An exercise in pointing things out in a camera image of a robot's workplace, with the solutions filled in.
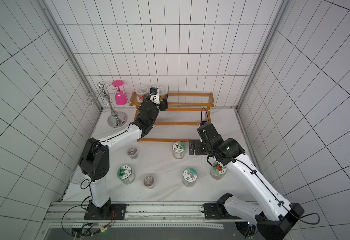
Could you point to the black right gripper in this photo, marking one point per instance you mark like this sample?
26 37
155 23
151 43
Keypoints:
197 147

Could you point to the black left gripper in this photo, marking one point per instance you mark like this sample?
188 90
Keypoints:
165 104

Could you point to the clear cup with yellow label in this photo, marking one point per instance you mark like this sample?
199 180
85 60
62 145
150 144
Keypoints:
162 93

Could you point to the clear cup with dark seeds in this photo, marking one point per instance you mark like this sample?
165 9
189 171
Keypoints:
142 93

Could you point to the clear cup with purple label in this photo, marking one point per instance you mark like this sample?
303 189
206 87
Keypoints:
132 153

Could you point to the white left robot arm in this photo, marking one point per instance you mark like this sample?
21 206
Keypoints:
95 159

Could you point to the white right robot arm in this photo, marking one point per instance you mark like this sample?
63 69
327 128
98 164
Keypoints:
272 214

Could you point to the orange wooden tiered shelf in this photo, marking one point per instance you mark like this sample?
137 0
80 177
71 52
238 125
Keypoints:
184 114

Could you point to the small clear seed cup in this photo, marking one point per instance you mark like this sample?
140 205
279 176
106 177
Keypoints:
149 181

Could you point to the jar with flower lid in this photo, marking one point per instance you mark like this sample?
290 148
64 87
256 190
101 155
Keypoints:
179 150

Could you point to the jar with red strawberry lid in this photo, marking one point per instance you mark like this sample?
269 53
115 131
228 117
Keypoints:
218 170

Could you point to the jar with pink floral lid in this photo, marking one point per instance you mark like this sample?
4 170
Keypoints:
190 176

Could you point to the pink plastic wine glass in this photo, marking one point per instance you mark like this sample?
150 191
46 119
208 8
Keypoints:
120 96

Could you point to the silver glass holder stand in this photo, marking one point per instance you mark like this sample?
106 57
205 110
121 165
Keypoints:
115 119

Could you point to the jar with green tree lid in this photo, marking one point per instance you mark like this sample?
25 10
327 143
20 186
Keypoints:
126 174

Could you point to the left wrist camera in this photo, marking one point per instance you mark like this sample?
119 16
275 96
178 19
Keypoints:
154 94

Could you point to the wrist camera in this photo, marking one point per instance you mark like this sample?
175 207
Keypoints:
154 94
206 131

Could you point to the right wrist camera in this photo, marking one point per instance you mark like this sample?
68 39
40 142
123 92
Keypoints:
206 131

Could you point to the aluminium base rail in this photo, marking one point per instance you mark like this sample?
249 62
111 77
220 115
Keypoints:
70 215

